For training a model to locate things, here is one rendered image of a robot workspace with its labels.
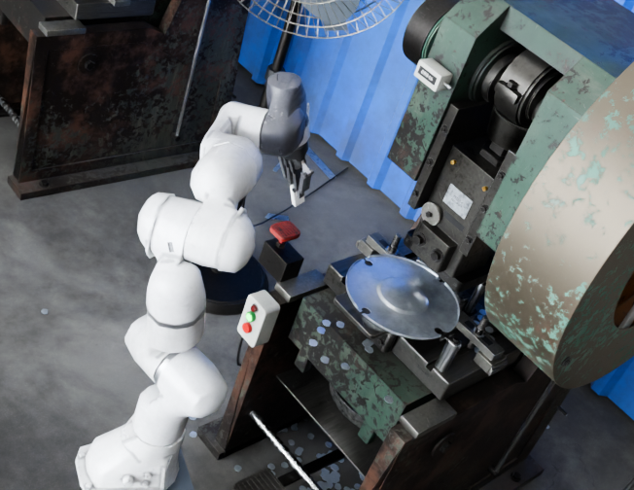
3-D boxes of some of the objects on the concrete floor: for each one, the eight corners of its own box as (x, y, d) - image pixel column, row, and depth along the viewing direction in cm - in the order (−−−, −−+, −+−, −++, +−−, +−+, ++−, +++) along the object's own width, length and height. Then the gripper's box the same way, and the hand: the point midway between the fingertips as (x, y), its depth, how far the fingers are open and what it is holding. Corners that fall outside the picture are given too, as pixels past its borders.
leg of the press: (334, 612, 248) (464, 382, 195) (307, 577, 254) (426, 344, 200) (540, 474, 307) (683, 269, 253) (514, 449, 313) (649, 243, 259)
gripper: (261, 128, 219) (270, 194, 238) (295, 161, 212) (301, 227, 231) (288, 113, 221) (295, 180, 240) (321, 145, 215) (326, 211, 234)
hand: (297, 193), depth 233 cm, fingers closed
